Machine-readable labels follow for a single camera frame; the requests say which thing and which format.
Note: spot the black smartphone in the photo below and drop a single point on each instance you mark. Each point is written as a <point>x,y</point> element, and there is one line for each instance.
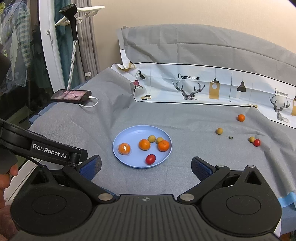
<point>71,96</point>

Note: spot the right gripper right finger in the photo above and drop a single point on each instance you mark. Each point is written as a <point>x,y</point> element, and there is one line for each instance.
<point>211,177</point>

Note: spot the blue round plate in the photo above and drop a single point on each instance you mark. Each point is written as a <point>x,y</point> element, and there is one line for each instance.
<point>136,158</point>

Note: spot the grey curtain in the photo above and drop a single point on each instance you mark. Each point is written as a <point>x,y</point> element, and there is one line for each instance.
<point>87,63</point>

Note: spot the blue tape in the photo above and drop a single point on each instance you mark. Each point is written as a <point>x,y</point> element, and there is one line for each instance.
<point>288,200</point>

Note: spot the person's hand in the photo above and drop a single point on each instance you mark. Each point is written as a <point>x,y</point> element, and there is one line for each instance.
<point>8,229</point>

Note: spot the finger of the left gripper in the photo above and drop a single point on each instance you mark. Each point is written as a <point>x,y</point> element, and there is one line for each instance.
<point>80,156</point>

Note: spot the yellow-green fruit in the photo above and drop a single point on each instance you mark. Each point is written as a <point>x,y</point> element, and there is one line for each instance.
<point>151,139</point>
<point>219,131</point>
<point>159,139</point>
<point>251,139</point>

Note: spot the white door frame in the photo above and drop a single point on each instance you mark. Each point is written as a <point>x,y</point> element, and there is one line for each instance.
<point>50,44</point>

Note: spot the small orange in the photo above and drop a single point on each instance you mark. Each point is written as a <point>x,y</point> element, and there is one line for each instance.
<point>241,117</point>

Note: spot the red cherry tomato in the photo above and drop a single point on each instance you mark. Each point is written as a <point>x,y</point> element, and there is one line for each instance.
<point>257,142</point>
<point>150,159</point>

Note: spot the white deer print cloth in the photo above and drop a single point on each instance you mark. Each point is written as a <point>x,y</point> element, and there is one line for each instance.
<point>215,74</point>

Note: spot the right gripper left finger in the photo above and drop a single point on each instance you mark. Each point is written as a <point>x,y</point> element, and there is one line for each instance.
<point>80,177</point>

